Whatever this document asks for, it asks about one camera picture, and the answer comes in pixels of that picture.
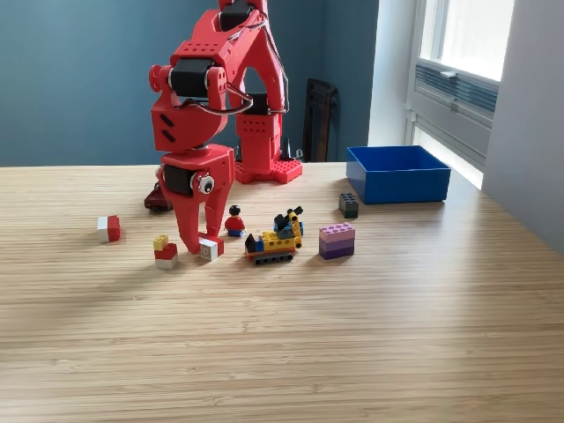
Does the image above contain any long red and white brick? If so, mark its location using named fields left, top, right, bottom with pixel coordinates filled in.
left=197, top=237, right=225, bottom=262

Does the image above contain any blue plastic bin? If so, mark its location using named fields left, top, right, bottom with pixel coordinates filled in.
left=345, top=145, right=452, bottom=205

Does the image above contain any toy figure red shirt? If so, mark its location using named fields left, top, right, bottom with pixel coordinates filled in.
left=224, top=204, right=247, bottom=239

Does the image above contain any dark red toy car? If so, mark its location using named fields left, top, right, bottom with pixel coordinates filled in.
left=144, top=179, right=174, bottom=212

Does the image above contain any red over white brick stack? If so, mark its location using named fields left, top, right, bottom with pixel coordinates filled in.
left=153, top=242, right=179, bottom=271

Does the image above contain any yellow toy digger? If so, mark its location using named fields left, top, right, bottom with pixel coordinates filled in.
left=244, top=204, right=305, bottom=268

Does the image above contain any red and white square brick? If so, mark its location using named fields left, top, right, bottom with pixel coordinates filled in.
left=96, top=215, right=122, bottom=243

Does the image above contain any pink and purple brick stack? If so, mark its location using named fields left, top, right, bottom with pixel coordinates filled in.
left=318, top=223, right=356, bottom=261

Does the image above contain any black brick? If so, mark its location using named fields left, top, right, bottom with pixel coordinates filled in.
left=338, top=192, right=360, bottom=220

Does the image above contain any grey pleated window blind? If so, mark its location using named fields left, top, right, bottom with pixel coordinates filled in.
left=413, top=61, right=500, bottom=116

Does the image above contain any black cable bundle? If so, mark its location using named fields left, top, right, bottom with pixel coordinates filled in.
left=279, top=136, right=305, bottom=162

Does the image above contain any white window frame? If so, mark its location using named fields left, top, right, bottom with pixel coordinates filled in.
left=407, top=0, right=516, bottom=190

